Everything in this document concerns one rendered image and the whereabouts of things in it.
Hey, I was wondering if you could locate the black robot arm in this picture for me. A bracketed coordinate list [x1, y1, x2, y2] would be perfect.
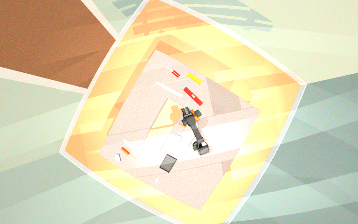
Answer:
[181, 107, 210, 156]

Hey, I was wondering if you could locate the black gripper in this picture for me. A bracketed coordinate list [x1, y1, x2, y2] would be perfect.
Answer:
[181, 110, 202, 126]

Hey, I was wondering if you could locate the yellow flat bar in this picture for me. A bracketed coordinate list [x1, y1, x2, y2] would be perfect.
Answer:
[187, 73, 202, 84]

